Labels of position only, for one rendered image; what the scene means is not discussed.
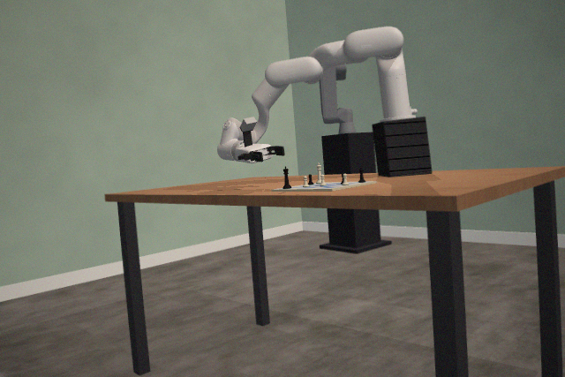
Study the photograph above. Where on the blue and cream chessboard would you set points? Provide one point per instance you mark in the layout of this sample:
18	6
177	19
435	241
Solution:
330	186

